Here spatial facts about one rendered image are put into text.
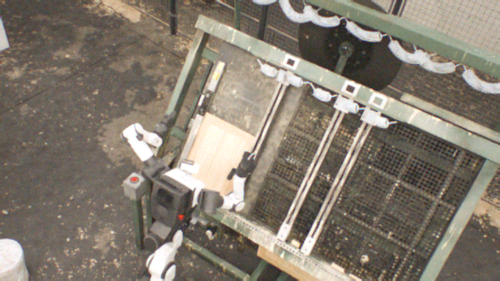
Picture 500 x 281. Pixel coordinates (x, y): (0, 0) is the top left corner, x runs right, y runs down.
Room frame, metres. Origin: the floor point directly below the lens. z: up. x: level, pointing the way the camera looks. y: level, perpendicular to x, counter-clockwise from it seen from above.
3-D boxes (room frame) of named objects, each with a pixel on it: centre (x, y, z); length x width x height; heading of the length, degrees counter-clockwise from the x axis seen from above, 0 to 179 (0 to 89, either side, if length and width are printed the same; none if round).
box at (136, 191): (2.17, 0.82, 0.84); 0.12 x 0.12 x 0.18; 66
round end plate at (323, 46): (2.95, -0.56, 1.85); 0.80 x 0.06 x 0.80; 66
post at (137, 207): (2.17, 0.82, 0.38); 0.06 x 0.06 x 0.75; 66
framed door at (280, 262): (1.96, -0.61, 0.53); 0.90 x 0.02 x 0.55; 66
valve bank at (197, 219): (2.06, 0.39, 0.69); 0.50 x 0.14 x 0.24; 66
